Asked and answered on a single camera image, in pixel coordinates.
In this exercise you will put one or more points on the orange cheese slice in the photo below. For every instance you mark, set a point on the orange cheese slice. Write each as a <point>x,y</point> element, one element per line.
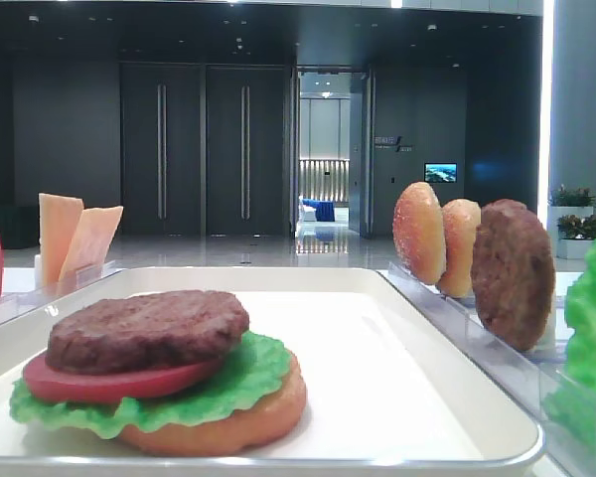
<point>59,216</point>
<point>94,232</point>

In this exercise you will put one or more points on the green lettuce leaf on tray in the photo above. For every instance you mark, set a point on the green lettuce leaf on tray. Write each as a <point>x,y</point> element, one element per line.
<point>252,371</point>

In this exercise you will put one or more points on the brown meat patty on tray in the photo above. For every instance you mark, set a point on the brown meat patty on tray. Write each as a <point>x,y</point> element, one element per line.
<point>152,331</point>

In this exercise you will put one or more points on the brown meat patty standing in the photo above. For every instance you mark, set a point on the brown meat patty standing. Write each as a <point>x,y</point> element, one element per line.
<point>513,274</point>

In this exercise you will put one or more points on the red tomato slice on tray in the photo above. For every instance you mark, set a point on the red tomato slice on tray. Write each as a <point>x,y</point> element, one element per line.
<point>50,385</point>

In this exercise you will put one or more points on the green lettuce leaf standing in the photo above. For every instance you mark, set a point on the green lettuce leaf standing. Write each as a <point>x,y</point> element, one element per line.
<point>591,348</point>

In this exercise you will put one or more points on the sesame bun half outer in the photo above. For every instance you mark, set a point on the sesame bun half outer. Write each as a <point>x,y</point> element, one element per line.
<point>418,232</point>

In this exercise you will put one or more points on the bun half inner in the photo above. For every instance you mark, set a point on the bun half inner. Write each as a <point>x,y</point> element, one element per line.
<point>461,218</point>

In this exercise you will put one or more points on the white rectangular metal tray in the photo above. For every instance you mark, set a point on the white rectangular metal tray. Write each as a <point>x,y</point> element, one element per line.
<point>388,394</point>

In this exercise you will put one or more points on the bottom bun on tray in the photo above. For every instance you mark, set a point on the bottom bun on tray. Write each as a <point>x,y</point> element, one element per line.
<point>272,417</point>

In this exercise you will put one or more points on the potted plants in planter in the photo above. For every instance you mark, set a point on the potted plants in planter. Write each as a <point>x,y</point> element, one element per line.
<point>571,221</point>

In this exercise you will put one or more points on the wall mounted screen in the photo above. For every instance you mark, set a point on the wall mounted screen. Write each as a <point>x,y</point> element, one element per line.
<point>440,172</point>

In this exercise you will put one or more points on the clear acrylic rail left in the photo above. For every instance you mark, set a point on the clear acrylic rail left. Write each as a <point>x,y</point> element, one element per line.
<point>15,304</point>

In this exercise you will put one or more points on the clear acrylic rail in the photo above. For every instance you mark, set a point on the clear acrylic rail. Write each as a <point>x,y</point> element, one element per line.
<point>15,304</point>
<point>536,380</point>

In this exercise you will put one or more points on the clear acrylic rail right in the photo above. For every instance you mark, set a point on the clear acrylic rail right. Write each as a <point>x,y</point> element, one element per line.
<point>536,380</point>

